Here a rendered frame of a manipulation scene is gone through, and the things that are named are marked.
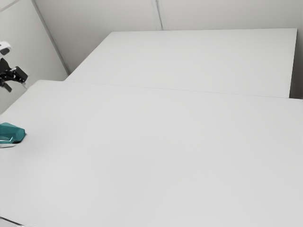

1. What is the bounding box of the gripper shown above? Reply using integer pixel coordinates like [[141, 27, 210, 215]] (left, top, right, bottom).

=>
[[0, 57, 29, 93]]

